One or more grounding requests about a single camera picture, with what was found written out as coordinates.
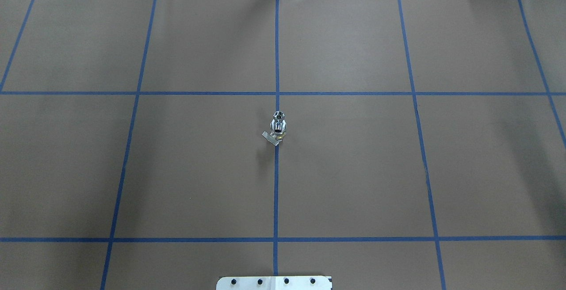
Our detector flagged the brass PPR ball valve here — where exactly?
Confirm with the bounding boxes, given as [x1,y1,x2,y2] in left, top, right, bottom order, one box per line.
[261,119,287,147]

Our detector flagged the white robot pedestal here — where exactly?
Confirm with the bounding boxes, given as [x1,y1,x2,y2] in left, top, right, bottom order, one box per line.
[216,275,333,290]

